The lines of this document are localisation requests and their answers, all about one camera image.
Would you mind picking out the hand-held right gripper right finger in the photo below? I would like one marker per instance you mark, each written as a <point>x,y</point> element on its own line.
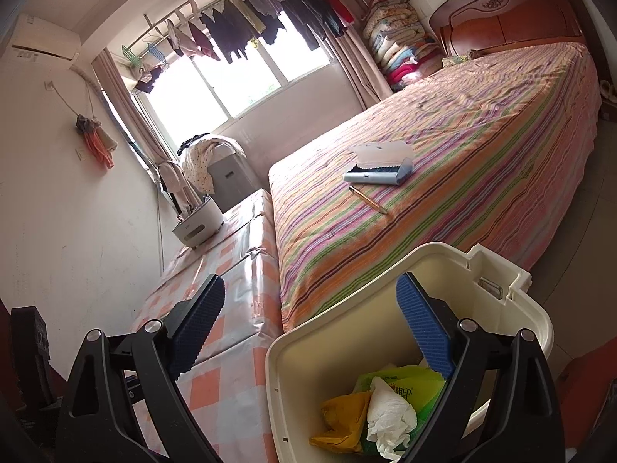
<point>424,328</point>

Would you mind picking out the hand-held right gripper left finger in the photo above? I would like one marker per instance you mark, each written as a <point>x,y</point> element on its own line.
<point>193,333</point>

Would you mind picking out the green plastic package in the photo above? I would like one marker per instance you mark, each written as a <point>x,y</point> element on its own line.
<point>424,388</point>

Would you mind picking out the white tissue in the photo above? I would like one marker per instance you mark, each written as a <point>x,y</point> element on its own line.
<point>390,415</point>

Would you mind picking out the cream plastic bin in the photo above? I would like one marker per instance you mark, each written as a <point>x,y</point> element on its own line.
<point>328,347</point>

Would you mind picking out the yellow bag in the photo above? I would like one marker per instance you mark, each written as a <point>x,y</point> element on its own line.
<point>342,419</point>

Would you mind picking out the white desk organizer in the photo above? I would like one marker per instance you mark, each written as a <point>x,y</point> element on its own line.
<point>197,224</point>

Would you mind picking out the yellow pen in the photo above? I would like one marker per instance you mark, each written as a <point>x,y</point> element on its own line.
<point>367,199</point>

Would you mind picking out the beige draped cloth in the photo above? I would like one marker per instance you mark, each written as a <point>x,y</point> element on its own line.
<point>173,185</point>

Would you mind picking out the grey appliance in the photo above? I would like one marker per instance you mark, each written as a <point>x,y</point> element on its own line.
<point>234,181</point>

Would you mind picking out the blue pencil case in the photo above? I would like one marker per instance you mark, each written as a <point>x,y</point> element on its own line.
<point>381,169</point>

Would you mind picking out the polka dot cloth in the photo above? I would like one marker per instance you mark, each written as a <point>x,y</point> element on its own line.
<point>202,164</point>

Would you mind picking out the striped bedsheet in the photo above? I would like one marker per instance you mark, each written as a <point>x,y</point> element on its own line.
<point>458,154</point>

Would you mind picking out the red object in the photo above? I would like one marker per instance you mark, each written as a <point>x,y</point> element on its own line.
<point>588,395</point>

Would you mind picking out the beige curtain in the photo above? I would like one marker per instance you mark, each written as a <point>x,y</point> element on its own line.
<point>130,111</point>
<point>359,72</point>

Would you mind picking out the window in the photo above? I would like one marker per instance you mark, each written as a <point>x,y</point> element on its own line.
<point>231,87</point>

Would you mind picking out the dark hanging garment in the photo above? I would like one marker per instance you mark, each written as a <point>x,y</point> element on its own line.
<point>149,79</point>

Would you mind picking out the floral pillow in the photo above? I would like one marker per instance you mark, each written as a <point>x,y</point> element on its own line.
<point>458,59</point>

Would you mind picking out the plastic clothes hangers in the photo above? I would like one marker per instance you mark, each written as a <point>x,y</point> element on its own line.
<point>142,55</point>

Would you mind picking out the stack of folded blankets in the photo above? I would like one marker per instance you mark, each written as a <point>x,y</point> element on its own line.
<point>400,43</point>

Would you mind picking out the white air conditioner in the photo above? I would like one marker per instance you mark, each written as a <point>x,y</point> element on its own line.
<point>38,38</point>

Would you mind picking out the wooden headboard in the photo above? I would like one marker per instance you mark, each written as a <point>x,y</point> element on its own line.
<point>506,14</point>

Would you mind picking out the row of hanging clothes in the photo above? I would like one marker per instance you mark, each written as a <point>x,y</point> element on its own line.
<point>270,14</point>

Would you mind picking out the orange wall cloth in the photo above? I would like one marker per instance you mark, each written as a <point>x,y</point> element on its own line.
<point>99,142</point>

